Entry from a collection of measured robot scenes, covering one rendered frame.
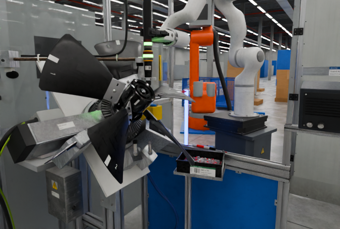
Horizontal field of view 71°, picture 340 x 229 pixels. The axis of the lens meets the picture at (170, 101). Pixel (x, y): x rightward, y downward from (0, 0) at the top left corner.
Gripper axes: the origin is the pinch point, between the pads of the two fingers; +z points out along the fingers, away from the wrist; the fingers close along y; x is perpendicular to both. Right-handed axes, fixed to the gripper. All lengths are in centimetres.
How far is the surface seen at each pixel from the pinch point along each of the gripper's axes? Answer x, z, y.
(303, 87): -23, -31, -59
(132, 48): -6.1, -4.0, 12.4
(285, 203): -78, -35, -54
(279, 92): -97, -927, 84
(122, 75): -18.4, 6.4, 8.8
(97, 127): -33, 38, -12
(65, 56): -11.6, 32.7, 10.5
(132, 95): -25.9, 15.0, -4.5
